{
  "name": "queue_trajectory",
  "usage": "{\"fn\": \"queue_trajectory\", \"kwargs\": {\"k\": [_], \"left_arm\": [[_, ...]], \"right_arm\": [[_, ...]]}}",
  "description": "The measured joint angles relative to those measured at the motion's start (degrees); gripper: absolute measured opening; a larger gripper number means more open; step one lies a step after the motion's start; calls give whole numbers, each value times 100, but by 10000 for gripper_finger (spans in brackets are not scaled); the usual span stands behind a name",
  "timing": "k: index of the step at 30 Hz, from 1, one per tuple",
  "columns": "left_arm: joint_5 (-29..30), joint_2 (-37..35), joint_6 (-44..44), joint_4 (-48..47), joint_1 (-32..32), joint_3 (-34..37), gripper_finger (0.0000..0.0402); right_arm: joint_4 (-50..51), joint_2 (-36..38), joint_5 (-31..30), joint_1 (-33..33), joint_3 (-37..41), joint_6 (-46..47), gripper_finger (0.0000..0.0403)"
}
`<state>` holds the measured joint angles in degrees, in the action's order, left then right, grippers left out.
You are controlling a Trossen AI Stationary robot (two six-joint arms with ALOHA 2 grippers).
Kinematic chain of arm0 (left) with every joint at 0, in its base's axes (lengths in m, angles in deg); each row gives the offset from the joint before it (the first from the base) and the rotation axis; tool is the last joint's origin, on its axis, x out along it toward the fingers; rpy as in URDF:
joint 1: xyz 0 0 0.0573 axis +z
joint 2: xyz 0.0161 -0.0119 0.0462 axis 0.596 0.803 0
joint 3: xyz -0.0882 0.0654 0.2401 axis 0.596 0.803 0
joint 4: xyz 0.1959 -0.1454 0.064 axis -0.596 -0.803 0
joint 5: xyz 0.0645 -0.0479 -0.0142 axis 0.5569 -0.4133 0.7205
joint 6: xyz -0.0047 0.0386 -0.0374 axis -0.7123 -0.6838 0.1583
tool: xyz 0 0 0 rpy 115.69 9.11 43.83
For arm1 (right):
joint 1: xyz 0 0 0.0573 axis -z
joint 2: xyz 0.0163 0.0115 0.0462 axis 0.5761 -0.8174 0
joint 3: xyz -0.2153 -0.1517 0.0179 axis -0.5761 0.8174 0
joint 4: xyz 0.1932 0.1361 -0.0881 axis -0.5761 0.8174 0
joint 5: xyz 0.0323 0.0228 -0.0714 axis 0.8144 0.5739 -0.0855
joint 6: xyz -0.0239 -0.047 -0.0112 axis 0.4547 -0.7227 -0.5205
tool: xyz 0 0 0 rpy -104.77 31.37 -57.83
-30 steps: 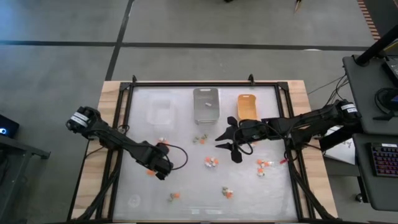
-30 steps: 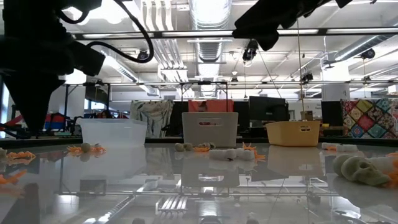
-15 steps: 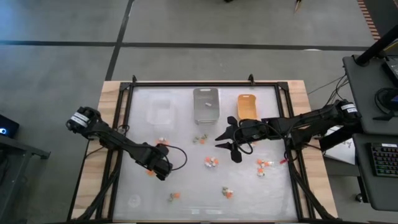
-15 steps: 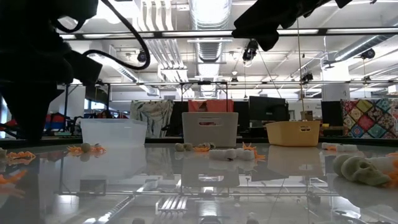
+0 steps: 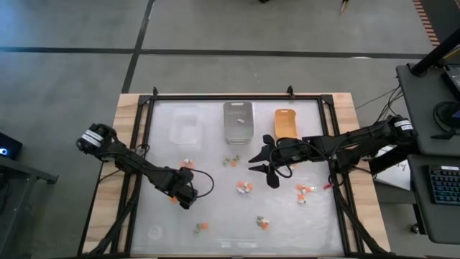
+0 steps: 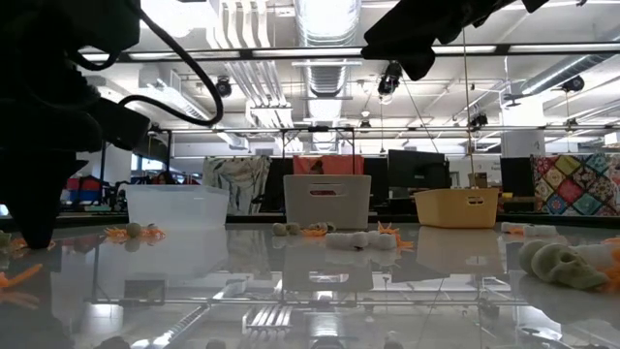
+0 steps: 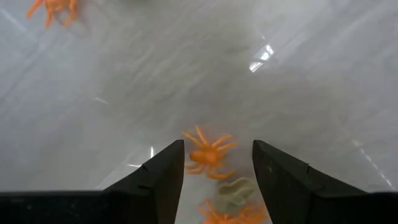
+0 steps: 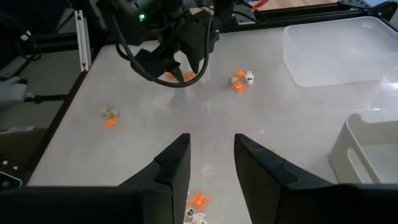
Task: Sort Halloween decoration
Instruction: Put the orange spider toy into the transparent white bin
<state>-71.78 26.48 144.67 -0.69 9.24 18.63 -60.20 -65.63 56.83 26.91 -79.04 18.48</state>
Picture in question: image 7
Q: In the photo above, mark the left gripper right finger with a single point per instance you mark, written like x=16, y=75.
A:
x=286, y=186

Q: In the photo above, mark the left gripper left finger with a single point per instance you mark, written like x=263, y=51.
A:
x=155, y=193

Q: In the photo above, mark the orange plastic spider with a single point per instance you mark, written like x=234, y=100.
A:
x=206, y=157
x=214, y=217
x=51, y=7

